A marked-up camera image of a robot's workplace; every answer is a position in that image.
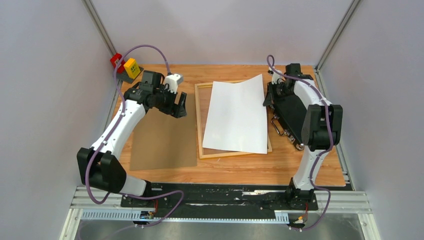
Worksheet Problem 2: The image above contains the black ribbed frame backing board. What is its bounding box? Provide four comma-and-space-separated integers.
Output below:
266, 82, 307, 151

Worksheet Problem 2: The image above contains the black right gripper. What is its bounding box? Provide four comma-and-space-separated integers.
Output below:
263, 81, 293, 107

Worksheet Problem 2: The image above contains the grey toy base plate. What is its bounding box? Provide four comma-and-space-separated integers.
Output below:
116, 66, 144, 84

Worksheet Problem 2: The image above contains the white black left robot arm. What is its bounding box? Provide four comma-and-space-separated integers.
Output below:
76, 70, 187, 207

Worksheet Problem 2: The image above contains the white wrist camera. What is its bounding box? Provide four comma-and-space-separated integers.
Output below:
163, 73, 184, 94
271, 70, 284, 85

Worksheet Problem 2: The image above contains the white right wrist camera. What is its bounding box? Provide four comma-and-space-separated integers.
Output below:
271, 70, 284, 85

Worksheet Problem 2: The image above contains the aluminium front rail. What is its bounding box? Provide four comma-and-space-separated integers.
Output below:
60, 184, 381, 240

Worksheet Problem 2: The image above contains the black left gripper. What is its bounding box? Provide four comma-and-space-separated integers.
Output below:
153, 84, 187, 119

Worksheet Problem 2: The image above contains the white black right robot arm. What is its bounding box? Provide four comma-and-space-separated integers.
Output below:
263, 63, 343, 209

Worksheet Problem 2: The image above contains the red toy house block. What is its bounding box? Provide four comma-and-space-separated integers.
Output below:
109, 53, 126, 74

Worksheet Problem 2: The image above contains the yellow toy house block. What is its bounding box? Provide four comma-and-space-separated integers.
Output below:
123, 58, 141, 79

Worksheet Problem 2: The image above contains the aluminium rail right table edge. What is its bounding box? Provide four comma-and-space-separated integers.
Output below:
314, 69, 355, 191

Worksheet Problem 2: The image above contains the brown cardboard backing sheet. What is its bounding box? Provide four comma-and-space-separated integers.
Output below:
129, 94, 197, 171

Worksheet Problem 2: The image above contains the landscape photo print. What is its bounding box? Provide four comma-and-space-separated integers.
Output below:
202, 74, 268, 154

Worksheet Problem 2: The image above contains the light wooden picture frame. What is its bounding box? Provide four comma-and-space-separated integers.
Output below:
194, 80, 272, 159

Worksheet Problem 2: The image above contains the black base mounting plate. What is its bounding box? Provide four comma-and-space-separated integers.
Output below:
120, 182, 323, 219

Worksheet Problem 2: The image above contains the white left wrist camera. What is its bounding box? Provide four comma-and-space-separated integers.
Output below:
163, 73, 184, 94

